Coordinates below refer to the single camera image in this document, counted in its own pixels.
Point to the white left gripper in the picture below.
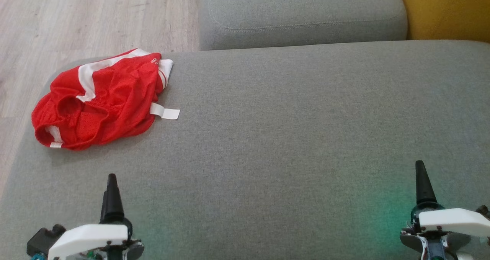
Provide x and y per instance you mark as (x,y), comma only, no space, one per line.
(88,239)

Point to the yellow cushion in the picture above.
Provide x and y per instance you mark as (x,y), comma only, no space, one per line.
(448,7)

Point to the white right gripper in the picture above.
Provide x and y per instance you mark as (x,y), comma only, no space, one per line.
(455,221)

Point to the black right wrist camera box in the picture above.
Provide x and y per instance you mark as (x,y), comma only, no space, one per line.
(483,210)

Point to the red white basketball jersey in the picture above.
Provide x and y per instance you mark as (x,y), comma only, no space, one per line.
(115,99)

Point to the small grey sofa cushion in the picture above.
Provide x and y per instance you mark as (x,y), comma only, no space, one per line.
(302,15)

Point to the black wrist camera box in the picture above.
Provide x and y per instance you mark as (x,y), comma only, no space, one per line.
(483,210)
(44,239)

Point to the large grey sofa seat cushion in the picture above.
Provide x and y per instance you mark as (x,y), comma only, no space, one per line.
(291,137)

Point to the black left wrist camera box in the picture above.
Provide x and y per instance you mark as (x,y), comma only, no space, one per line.
(44,239)

